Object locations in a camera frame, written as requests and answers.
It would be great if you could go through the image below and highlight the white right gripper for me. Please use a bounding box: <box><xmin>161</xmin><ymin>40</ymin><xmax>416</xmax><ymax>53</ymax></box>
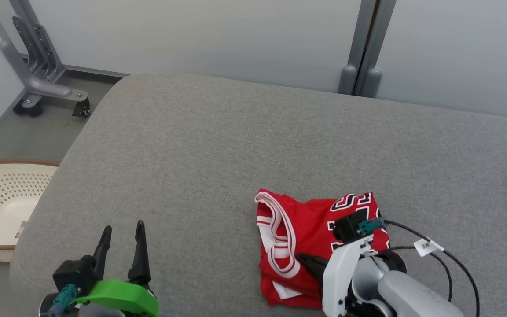
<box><xmin>297</xmin><ymin>235</ymin><xmax>375</xmax><ymax>317</ymax></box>

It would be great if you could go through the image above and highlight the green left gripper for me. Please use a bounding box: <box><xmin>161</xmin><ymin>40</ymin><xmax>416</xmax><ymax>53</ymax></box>
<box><xmin>75</xmin><ymin>221</ymin><xmax>159</xmax><ymax>317</ymax></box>

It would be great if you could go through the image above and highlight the red white basketball jersey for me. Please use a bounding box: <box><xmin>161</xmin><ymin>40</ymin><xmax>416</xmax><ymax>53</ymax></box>
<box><xmin>255</xmin><ymin>189</ymin><xmax>390</xmax><ymax>309</ymax></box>

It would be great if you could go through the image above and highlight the cream perforated laundry basket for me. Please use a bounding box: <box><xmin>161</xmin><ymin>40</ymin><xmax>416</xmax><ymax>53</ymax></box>
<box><xmin>0</xmin><ymin>161</ymin><xmax>59</xmax><ymax>263</ymax></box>

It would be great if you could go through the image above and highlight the grey metal stand with casters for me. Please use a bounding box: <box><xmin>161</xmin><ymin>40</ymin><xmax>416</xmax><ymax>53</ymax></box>
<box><xmin>0</xmin><ymin>0</ymin><xmax>91</xmax><ymax>118</ymax></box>

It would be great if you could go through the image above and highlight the teal connector left camera cable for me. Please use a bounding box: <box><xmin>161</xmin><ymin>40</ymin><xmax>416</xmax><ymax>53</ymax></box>
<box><xmin>47</xmin><ymin>284</ymin><xmax>81</xmax><ymax>317</ymax></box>

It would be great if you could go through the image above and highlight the white cable tag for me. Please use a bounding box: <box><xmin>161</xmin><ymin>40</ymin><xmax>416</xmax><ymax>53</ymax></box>
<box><xmin>414</xmin><ymin>239</ymin><xmax>444</xmax><ymax>257</ymax></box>

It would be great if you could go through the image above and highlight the thin black cable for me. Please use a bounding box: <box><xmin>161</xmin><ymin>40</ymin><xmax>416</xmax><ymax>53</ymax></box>
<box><xmin>379</xmin><ymin>246</ymin><xmax>453</xmax><ymax>302</ymax></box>

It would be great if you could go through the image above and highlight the grey metal post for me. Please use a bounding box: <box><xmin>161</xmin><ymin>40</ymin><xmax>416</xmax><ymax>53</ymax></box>
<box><xmin>338</xmin><ymin>0</ymin><xmax>397</xmax><ymax>98</ymax></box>

